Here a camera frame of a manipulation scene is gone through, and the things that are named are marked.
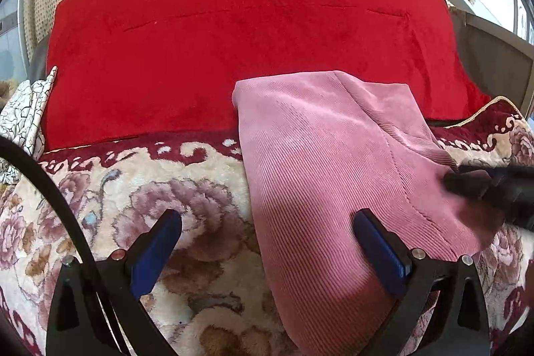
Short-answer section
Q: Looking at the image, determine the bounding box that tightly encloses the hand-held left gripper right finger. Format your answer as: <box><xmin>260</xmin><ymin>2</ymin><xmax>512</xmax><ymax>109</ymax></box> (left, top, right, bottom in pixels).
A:
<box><xmin>354</xmin><ymin>208</ymin><xmax>491</xmax><ymax>356</ymax></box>

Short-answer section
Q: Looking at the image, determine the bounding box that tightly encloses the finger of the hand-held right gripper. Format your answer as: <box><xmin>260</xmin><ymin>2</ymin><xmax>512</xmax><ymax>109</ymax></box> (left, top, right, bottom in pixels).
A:
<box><xmin>442</xmin><ymin>166</ymin><xmax>534</xmax><ymax>231</ymax></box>

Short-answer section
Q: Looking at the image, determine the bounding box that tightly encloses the white crackle-patterned cloth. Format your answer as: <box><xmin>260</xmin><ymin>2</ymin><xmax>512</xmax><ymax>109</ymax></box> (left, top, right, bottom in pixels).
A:
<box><xmin>0</xmin><ymin>66</ymin><xmax>58</xmax><ymax>186</ymax></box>

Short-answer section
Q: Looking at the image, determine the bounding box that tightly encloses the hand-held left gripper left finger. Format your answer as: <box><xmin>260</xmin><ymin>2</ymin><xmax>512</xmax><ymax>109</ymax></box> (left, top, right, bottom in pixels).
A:
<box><xmin>46</xmin><ymin>209</ymin><xmax>183</xmax><ymax>356</ymax></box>

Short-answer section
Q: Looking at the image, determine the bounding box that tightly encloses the floral plush blanket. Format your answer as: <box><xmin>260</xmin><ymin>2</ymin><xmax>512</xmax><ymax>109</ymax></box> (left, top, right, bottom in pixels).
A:
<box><xmin>0</xmin><ymin>97</ymin><xmax>534</xmax><ymax>356</ymax></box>

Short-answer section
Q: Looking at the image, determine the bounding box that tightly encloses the pink corduroy garment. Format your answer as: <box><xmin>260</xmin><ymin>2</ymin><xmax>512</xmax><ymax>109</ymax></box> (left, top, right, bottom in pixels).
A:
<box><xmin>233</xmin><ymin>70</ymin><xmax>505</xmax><ymax>356</ymax></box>

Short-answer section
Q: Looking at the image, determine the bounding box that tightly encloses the black cable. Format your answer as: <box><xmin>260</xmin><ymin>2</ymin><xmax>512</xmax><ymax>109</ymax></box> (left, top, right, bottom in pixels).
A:
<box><xmin>0</xmin><ymin>137</ymin><xmax>131</xmax><ymax>356</ymax></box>

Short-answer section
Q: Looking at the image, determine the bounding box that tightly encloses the red plush blanket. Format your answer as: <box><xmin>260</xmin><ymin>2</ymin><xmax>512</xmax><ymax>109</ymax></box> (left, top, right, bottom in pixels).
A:
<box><xmin>42</xmin><ymin>0</ymin><xmax>493</xmax><ymax>153</ymax></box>

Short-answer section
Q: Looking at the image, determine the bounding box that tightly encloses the window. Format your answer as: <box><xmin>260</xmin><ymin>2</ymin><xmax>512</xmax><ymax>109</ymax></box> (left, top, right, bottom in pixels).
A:
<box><xmin>0</xmin><ymin>0</ymin><xmax>31</xmax><ymax>90</ymax></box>

